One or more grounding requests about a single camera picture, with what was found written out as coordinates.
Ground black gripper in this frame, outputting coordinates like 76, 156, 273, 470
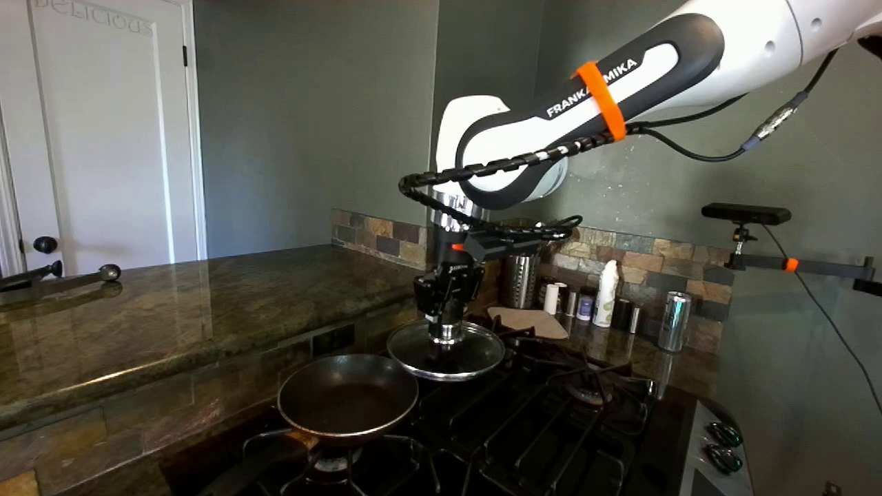
411, 259, 487, 344

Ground glass lid with steel knob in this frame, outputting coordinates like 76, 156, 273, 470
383, 321, 509, 387

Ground black ladder-shaped stove grate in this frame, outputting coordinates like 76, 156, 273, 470
401, 362, 685, 474

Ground black gas stove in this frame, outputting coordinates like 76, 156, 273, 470
194, 314, 755, 496

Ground black stove control knob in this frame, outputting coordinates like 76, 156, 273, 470
702, 448, 747, 477
702, 417, 747, 449

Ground steel utensil holder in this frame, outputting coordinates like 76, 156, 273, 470
499, 245, 546, 313

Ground small white shaker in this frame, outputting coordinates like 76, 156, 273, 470
540, 280, 568, 321

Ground black frying pan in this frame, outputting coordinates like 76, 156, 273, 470
194, 350, 422, 496

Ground small blue-labelled jar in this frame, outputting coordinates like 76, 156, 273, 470
572, 289, 597, 326

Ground dark round burner cap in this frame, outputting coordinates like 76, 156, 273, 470
561, 371, 615, 409

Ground tall white bottle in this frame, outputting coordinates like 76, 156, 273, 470
589, 256, 622, 333

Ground small dark shaker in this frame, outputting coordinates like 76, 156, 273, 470
611, 295, 644, 336

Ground silver drink can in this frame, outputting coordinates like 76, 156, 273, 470
656, 289, 693, 357

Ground metal rod with ball end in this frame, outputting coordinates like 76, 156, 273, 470
40, 263, 123, 293

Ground white panelled door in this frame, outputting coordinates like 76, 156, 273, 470
0, 0, 210, 280

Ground black wire burner grate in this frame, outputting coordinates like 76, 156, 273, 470
493, 329, 677, 410
238, 427, 644, 496

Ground black segmented cable conduit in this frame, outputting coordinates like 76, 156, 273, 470
396, 125, 611, 245

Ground orange strap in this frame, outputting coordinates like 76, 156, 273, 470
572, 58, 631, 146

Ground thin black cable with connector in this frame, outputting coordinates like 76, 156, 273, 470
631, 49, 841, 169

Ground black bar-shaped camera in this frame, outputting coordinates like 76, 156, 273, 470
700, 201, 794, 230

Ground black camera cable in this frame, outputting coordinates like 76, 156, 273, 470
758, 223, 882, 420

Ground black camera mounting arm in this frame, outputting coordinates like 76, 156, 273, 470
721, 223, 882, 297

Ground black handled tool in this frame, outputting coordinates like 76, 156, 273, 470
0, 259, 66, 295

